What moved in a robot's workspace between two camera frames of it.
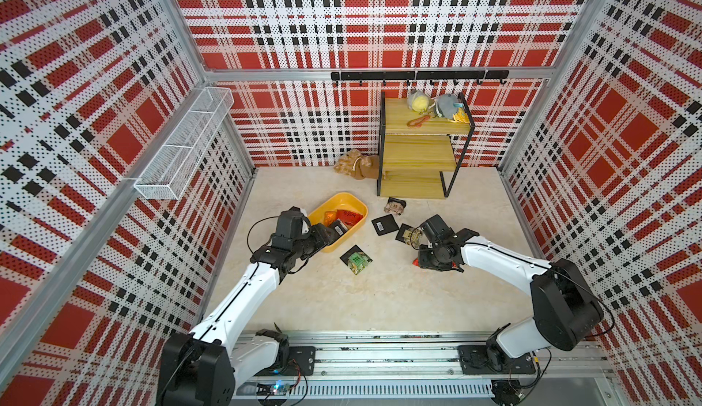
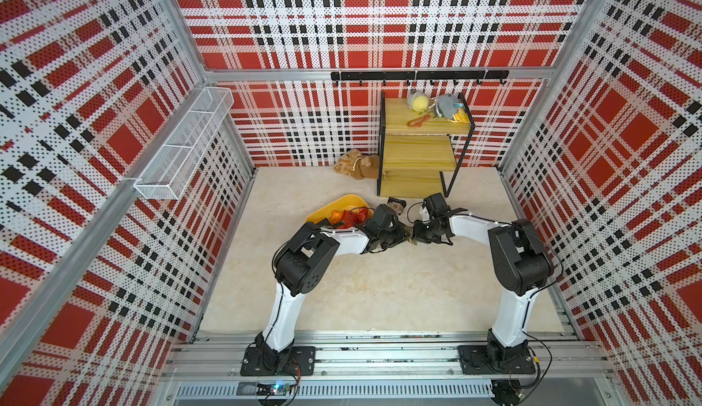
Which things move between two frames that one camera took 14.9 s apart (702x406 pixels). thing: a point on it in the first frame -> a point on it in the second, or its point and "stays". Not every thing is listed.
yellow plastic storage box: [342, 201] stays
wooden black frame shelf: [418, 163] stays
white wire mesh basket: [167, 173] stays
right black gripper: [423, 262] -> [419, 236]
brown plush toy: [352, 163] stays
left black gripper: [320, 236] -> [400, 234]
